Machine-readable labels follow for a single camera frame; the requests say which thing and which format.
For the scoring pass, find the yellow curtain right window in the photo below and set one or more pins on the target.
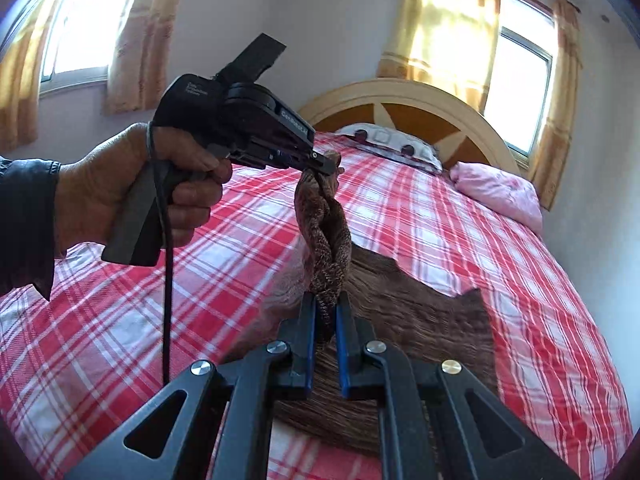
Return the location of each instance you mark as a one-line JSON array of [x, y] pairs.
[[547, 164]]

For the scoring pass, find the dark jacket left forearm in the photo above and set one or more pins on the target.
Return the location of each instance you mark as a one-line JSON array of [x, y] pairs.
[[27, 193]]

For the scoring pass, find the person's left hand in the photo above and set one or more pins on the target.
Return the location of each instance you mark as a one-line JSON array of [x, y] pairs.
[[90, 192]]

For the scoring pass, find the brown knit sweater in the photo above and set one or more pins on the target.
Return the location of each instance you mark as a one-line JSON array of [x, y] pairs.
[[427, 325]]

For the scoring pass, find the wooden arched headboard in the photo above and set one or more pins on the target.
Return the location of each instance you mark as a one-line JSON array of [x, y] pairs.
[[458, 132]]

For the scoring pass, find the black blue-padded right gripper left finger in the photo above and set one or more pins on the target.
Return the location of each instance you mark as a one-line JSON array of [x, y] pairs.
[[212, 421]]

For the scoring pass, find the yellow curtain left of window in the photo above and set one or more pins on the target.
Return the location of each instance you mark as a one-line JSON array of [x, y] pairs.
[[449, 44]]

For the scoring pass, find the white patterned pillow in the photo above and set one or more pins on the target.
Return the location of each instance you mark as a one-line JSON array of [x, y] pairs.
[[394, 145]]

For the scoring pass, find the bright window behind bed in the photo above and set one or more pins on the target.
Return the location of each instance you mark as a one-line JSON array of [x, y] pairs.
[[521, 77]]

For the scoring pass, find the red white plaid bedspread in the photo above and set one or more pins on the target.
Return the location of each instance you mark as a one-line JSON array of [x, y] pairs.
[[77, 364]]

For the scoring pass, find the yellow curtain far left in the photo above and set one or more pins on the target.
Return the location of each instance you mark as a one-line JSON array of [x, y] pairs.
[[21, 76]]

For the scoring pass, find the pink pillow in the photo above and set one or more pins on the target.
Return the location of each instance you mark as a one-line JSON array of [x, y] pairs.
[[498, 190]]

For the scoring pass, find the side window left wall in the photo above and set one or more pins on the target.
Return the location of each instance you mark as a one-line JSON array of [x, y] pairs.
[[82, 42]]

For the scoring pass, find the yellow curtain side window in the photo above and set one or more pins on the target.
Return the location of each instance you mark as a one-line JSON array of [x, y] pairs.
[[136, 78]]

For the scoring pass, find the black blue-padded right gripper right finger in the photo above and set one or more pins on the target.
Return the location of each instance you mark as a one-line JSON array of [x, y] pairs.
[[436, 420]]

